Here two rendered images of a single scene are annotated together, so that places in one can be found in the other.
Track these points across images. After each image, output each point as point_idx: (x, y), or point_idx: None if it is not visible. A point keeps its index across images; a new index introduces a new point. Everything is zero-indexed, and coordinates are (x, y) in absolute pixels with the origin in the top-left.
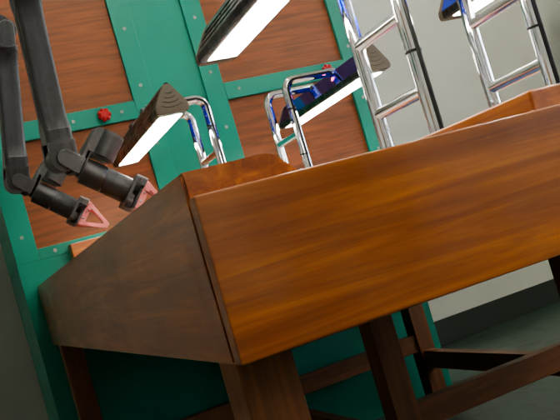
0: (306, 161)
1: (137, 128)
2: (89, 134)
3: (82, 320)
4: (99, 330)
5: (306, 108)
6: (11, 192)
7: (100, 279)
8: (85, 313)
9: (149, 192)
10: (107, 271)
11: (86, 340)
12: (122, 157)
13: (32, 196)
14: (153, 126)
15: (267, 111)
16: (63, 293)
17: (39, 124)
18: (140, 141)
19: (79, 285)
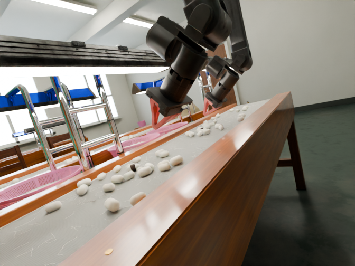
0: (82, 132)
1: (133, 59)
2: (219, 57)
3: (274, 149)
4: (281, 139)
5: (16, 107)
6: (222, 30)
7: (282, 114)
8: (276, 140)
9: (207, 102)
10: (284, 110)
11: (275, 162)
12: (53, 66)
13: (207, 55)
14: (157, 67)
15: (29, 96)
16: (259, 149)
17: (246, 37)
18: (125, 67)
19: (274, 124)
